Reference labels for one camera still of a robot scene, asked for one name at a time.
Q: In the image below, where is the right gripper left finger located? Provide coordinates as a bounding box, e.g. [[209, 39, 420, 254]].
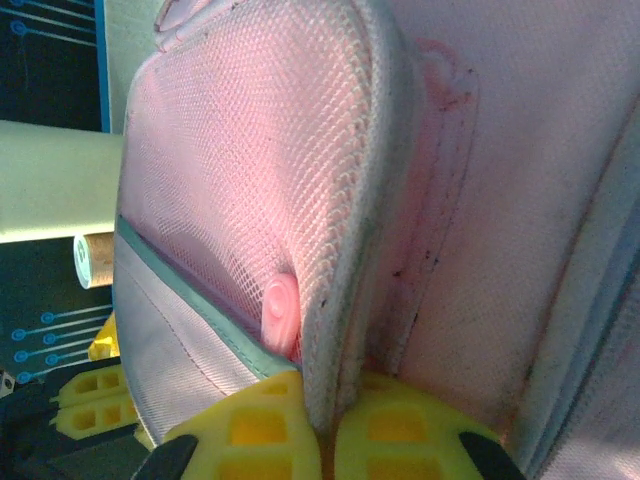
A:
[[137, 372, 322, 480]]

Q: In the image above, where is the pink backpack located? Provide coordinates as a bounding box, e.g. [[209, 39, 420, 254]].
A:
[[112, 0, 640, 480]]

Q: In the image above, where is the orange cream knife block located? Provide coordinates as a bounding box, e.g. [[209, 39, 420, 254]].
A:
[[0, 119, 126, 246]]

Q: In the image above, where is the yellow snack wrapper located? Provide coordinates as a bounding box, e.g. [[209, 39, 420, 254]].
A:
[[88, 314, 121, 362]]

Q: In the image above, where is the small can white lid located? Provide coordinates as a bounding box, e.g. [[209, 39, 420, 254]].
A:
[[73, 232, 117, 291]]

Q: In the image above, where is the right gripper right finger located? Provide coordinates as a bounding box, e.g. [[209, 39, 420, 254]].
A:
[[332, 374, 527, 480]]

